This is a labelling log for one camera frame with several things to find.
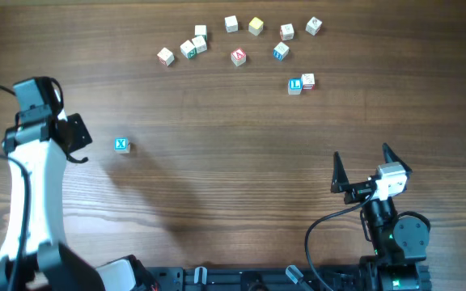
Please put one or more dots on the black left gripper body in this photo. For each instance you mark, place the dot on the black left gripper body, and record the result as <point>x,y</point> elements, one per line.
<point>81,132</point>

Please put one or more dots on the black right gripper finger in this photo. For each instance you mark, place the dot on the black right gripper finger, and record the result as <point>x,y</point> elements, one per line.
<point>340,182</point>
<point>390,156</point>

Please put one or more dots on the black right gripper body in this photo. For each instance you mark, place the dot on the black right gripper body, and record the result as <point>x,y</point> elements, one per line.
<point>357,192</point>

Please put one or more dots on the blue X letter block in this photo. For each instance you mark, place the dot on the blue X letter block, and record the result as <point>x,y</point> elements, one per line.
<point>122,145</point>

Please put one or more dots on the red A letter block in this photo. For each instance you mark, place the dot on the red A letter block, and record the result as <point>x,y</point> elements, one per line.
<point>238,57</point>

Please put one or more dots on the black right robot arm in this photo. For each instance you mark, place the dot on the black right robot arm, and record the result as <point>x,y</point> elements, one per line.
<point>399,240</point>

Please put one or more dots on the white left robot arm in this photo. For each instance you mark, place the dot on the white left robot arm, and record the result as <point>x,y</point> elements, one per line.
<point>38,150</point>

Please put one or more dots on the red I letter block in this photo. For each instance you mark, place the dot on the red I letter block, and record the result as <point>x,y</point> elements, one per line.
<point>308,81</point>

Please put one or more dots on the blue L letter block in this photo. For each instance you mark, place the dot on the blue L letter block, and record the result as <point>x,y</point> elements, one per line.
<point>295,86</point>

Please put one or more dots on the red M letter block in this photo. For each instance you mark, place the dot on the red M letter block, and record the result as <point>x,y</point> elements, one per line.
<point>166,57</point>

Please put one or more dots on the blue H letter block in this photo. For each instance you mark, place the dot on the blue H letter block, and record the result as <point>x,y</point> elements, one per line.
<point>280,51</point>

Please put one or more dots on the green N letter block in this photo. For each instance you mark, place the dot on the green N letter block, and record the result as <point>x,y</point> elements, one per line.
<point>188,49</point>

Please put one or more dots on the white K letter block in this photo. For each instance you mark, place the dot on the white K letter block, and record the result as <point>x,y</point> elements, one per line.
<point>313,26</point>

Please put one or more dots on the white O green block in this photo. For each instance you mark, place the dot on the white O green block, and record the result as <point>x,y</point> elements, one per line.
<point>200,44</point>

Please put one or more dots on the red Q letter block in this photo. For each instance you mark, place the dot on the red Q letter block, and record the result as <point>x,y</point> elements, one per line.
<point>287,31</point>

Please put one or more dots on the white Z letter block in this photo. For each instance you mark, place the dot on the white Z letter block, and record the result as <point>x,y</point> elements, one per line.
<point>200,30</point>

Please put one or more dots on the yellow topped letter block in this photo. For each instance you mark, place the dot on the yellow topped letter block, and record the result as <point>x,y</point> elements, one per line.
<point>256,26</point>

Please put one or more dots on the blue P letter block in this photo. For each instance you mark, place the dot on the blue P letter block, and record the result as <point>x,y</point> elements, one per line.
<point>231,24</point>

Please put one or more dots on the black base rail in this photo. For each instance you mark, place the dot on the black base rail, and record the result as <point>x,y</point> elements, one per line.
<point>257,279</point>

